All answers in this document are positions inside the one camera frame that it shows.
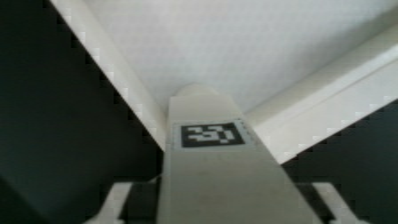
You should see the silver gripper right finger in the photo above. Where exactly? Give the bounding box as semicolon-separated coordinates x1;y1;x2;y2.
294;182;371;224

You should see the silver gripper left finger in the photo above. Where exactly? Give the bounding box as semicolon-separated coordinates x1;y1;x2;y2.
81;178;158;224

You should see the white leg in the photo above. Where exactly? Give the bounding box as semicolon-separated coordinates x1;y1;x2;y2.
156;84;321;224

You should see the white desk top tray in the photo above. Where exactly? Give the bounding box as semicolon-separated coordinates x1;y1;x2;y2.
49;0;398;140

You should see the white front obstacle bar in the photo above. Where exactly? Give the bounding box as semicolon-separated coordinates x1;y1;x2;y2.
254;62;398;163

